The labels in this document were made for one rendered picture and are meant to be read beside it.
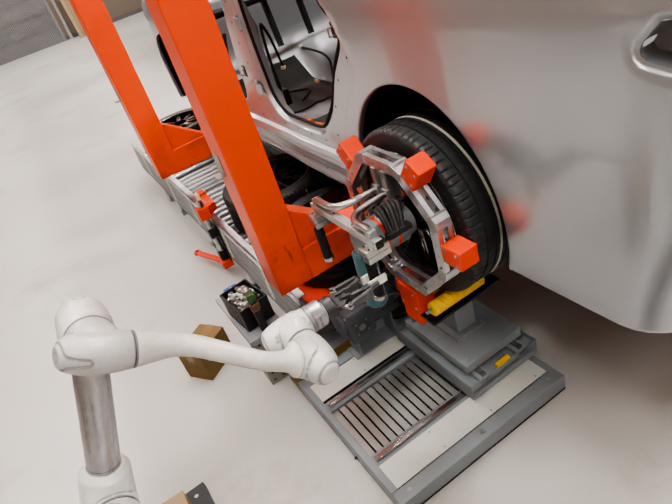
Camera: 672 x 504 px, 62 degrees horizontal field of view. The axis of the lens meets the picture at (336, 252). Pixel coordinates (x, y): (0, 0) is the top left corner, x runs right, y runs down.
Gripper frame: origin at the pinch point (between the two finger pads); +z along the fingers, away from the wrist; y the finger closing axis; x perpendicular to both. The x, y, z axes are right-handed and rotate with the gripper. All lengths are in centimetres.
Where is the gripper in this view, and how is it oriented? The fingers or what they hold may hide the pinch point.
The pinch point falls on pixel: (374, 278)
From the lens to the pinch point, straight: 182.0
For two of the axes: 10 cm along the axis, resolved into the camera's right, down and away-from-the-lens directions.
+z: 8.2, -4.8, 3.1
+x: -2.7, -8.0, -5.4
